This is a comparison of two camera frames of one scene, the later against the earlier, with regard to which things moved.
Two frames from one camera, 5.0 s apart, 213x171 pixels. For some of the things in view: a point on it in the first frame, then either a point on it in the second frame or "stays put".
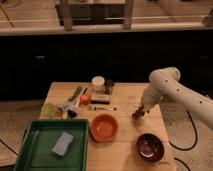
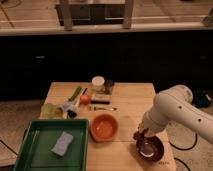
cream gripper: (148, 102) -> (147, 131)
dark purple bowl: (150, 147) stays put
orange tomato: (85, 99) stays put
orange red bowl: (103, 128) stays put
